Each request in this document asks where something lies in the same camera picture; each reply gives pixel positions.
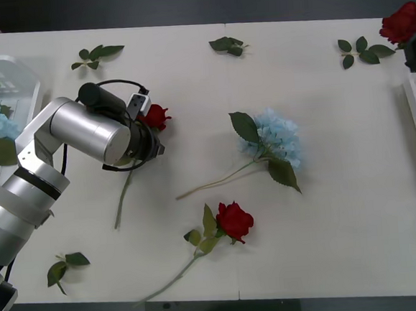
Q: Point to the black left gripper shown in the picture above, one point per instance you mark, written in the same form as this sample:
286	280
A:
151	145

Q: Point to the pale blue flower with leaves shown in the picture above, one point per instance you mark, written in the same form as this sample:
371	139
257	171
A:
278	132

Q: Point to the red rose with thin stem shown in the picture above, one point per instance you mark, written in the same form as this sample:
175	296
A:
401	25

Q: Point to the silver and black left arm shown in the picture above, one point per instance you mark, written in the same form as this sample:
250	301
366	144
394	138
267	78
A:
83	129

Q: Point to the red rose with leafy stem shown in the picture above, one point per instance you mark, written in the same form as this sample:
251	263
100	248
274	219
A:
234	220

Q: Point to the red rose with long stem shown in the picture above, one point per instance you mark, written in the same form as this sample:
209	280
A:
156	117

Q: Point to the green leaf sprig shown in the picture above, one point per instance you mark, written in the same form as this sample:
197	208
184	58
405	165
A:
224	44
369	55
56	272
100	52

